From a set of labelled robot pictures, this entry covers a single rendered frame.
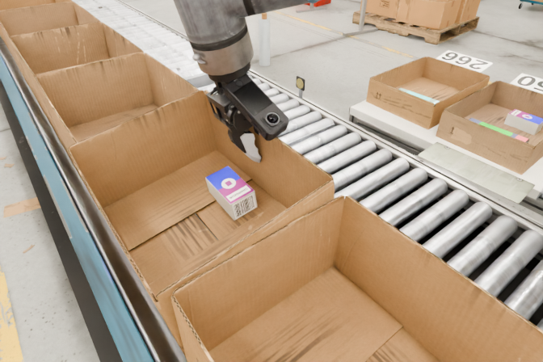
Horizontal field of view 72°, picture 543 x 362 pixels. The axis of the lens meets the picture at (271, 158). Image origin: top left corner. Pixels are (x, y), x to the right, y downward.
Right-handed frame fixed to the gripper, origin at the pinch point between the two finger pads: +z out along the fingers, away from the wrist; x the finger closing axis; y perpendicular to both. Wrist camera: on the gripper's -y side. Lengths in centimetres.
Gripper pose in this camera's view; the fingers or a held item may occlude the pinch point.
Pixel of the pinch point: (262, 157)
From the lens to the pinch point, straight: 72.1
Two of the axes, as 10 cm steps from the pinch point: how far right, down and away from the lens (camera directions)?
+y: -6.1, -4.6, 6.5
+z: 2.0, 7.0, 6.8
